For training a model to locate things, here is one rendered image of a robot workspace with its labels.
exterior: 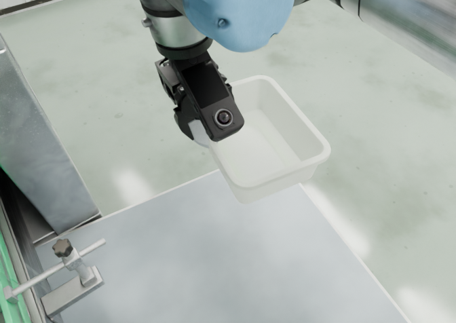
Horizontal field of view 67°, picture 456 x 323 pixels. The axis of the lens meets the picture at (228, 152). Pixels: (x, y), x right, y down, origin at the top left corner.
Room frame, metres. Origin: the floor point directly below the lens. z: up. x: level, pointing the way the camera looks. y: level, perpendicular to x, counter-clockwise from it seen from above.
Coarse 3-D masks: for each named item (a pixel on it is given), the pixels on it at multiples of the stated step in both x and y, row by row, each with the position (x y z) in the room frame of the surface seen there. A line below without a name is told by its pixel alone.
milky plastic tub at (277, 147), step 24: (240, 96) 0.50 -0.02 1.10; (264, 96) 0.51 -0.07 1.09; (288, 96) 0.47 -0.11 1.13; (264, 120) 0.48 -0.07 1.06; (288, 120) 0.44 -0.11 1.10; (216, 144) 0.36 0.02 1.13; (240, 144) 0.42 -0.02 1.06; (264, 144) 0.42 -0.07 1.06; (288, 144) 0.42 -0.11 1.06; (312, 144) 0.37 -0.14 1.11; (240, 168) 0.36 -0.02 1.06; (264, 168) 0.36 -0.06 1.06; (288, 168) 0.31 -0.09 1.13; (312, 168) 0.33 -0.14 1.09; (240, 192) 0.29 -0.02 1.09; (264, 192) 0.30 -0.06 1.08
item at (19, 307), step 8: (0, 232) 0.32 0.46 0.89; (0, 240) 0.30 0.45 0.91; (0, 248) 0.28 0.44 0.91; (0, 256) 0.26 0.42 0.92; (8, 256) 0.27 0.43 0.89; (0, 264) 0.24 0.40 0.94; (8, 264) 0.25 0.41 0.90; (0, 272) 0.22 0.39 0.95; (8, 272) 0.23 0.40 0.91; (0, 280) 0.20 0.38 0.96; (8, 280) 0.22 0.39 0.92; (16, 280) 0.23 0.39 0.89; (0, 288) 0.19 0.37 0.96; (0, 296) 0.17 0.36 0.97; (0, 304) 0.16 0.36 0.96; (8, 304) 0.16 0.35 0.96; (16, 304) 0.18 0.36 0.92; (24, 304) 0.18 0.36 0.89; (8, 312) 0.15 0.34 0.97; (16, 312) 0.16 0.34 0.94; (24, 312) 0.17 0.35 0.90; (8, 320) 0.14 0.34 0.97; (16, 320) 0.14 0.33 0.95; (24, 320) 0.15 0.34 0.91
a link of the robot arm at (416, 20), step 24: (336, 0) 0.30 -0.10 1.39; (360, 0) 0.28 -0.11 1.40; (384, 0) 0.26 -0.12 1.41; (408, 0) 0.25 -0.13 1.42; (432, 0) 0.24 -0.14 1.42; (384, 24) 0.26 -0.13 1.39; (408, 24) 0.24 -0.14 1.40; (432, 24) 0.23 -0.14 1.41; (408, 48) 0.24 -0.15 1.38; (432, 48) 0.22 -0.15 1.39
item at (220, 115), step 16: (176, 64) 0.35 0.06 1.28; (192, 64) 0.35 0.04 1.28; (208, 64) 0.35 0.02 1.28; (192, 80) 0.33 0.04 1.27; (208, 80) 0.34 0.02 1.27; (192, 96) 0.32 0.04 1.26; (208, 96) 0.32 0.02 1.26; (224, 96) 0.32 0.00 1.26; (208, 112) 0.30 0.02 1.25; (224, 112) 0.30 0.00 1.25; (208, 128) 0.28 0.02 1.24; (224, 128) 0.29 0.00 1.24; (240, 128) 0.29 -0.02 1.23
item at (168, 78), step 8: (208, 40) 0.36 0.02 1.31; (160, 48) 0.35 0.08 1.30; (168, 48) 0.35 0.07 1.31; (184, 48) 0.35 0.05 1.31; (192, 48) 0.34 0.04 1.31; (200, 48) 0.35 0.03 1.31; (168, 56) 0.35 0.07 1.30; (176, 56) 0.34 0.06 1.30; (184, 56) 0.34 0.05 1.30; (192, 56) 0.34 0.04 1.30; (160, 64) 0.40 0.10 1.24; (168, 64) 0.41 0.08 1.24; (216, 64) 0.39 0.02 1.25; (160, 72) 0.39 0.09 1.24; (168, 72) 0.38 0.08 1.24; (160, 80) 0.41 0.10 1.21; (168, 80) 0.37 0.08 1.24; (176, 80) 0.37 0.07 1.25; (224, 80) 0.37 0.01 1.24; (168, 88) 0.40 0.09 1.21; (176, 88) 0.36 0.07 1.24; (168, 96) 0.39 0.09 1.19; (176, 96) 0.35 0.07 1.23; (184, 96) 0.34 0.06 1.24; (184, 104) 0.34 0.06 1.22; (184, 112) 0.34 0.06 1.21; (192, 112) 0.35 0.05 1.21
